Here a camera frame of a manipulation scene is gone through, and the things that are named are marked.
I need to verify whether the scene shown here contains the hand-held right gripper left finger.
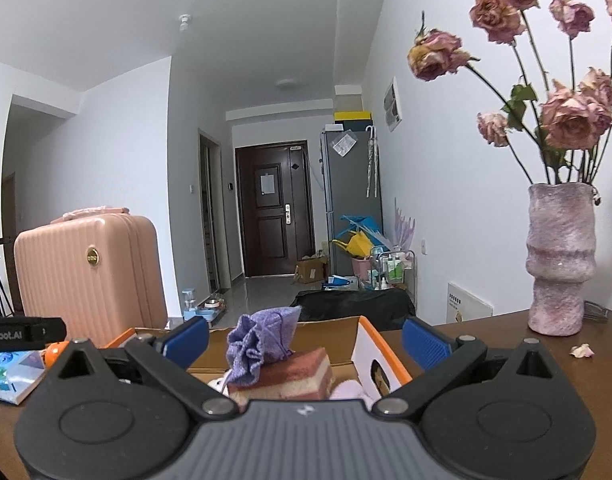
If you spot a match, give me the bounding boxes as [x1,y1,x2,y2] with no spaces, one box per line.
[36,316,239,418]

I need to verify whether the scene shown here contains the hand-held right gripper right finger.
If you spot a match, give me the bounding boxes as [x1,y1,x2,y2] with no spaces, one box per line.
[373,316,577,418]

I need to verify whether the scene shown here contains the orange-edged cardboard box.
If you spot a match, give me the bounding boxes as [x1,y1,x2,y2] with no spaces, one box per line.
[103,316,413,401]

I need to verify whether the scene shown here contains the purple cloth pouch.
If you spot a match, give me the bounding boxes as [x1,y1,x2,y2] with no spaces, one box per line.
[227,306,302,386]

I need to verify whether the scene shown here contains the pink and cream layered sponge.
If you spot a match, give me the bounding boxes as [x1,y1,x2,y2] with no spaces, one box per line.
[227,349,335,406]

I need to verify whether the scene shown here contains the pet food bowls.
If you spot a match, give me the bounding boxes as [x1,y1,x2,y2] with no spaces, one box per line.
[198,297,227,321]

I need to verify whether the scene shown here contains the orange fruit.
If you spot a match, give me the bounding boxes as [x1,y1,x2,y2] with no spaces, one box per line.
[43,341,69,366]

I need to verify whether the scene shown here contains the metal cart with bottles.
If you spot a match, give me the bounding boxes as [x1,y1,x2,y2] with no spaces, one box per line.
[373,249,418,306]

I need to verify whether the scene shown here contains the black bag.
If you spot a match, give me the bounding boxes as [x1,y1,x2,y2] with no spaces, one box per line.
[290,287,417,331]

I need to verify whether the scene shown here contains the pink ribbed suitcase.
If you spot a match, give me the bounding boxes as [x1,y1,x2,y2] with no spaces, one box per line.
[13,205,168,348]

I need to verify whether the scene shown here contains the lilac plastic hangers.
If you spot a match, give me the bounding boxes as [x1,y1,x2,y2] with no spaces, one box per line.
[393,197,417,251]

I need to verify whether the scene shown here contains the dark brown entrance door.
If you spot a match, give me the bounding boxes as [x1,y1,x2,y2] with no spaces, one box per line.
[234,141,314,278]

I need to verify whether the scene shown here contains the brown carton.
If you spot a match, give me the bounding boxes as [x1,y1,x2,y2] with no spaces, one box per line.
[293,256,329,283]

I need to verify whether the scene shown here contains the pink textured vase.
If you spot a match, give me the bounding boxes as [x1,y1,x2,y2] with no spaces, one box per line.
[525,182,598,337]

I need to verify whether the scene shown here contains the grey refrigerator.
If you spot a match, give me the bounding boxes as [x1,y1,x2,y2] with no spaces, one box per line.
[320,127,384,276]

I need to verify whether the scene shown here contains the white folded umbrella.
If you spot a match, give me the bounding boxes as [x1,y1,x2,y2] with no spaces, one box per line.
[364,126,379,198]

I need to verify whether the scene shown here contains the clear plastic document bag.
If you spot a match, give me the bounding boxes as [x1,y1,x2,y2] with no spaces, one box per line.
[332,133,358,157]

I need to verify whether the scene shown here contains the yellow and black box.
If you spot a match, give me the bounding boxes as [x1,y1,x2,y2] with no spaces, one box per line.
[333,110,373,128]

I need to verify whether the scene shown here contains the bunch of dried pink roses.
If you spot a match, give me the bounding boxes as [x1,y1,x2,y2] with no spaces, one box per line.
[407,0,612,188]

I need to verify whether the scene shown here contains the white wall panel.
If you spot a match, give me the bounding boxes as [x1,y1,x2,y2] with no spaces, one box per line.
[383,77,403,132]

